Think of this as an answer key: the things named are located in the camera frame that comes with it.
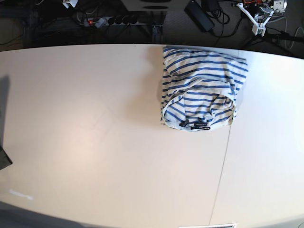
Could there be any black table clamp bracket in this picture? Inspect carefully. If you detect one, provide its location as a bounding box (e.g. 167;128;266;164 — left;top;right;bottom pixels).
152;24;162;44

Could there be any black power strip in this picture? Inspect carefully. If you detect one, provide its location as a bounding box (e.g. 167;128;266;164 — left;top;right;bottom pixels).
82;16;144;28

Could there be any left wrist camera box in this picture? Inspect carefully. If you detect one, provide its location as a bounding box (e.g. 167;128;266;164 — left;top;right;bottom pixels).
252;25;266;37

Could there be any grey cable on floor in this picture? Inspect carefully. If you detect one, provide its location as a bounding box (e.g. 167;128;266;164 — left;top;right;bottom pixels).
270;11;304;52

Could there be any black tripod stand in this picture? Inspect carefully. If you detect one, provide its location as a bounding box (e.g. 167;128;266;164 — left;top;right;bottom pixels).
238;26;304;59

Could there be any black power adapter brick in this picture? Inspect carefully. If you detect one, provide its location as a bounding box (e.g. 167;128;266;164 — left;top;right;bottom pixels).
184;0;214;32

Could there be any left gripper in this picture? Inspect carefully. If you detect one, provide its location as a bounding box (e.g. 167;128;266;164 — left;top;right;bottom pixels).
236;0;287;31

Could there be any blue white striped T-shirt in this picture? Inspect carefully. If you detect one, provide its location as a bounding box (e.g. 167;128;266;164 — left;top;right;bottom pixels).
161;47;248;132

